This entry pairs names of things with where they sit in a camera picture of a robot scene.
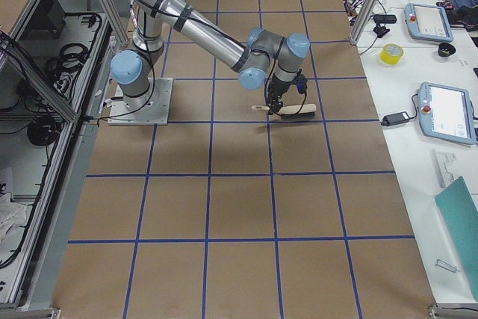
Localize aluminium frame post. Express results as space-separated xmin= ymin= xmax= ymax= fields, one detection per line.
xmin=349 ymin=0 xmax=393 ymax=46

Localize black power adapter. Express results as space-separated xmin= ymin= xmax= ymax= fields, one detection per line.
xmin=380 ymin=111 xmax=415 ymax=127

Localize yellow tape roll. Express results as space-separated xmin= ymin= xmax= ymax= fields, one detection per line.
xmin=379 ymin=43 xmax=404 ymax=66

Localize blue teach pendant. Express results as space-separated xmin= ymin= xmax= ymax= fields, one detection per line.
xmin=418 ymin=82 xmax=477 ymax=145
xmin=404 ymin=3 xmax=453 ymax=43

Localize blue teach pendant near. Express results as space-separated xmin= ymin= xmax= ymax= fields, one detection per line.
xmin=418 ymin=82 xmax=477 ymax=145

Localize coiled black cables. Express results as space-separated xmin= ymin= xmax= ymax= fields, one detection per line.
xmin=44 ymin=43 xmax=87 ymax=90

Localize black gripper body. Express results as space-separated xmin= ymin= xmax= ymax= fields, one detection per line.
xmin=265 ymin=75 xmax=291 ymax=114

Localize white crumpled cloth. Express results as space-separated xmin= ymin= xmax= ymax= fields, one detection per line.
xmin=0 ymin=167 xmax=27 ymax=256

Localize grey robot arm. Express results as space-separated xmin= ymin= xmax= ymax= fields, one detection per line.
xmin=135 ymin=0 xmax=317 ymax=117

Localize cream hand brush black bristles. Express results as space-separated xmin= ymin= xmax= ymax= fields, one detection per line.
xmin=251 ymin=104 xmax=317 ymax=119

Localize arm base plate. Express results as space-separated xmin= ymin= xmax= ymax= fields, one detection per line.
xmin=108 ymin=77 xmax=173 ymax=126

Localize teal folder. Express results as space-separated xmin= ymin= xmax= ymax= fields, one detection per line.
xmin=435 ymin=176 xmax=477 ymax=300

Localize black power brick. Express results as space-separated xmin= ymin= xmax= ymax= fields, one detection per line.
xmin=373 ymin=14 xmax=397 ymax=25

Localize blue teach pendant far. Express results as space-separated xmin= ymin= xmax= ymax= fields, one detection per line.
xmin=404 ymin=3 xmax=453 ymax=43

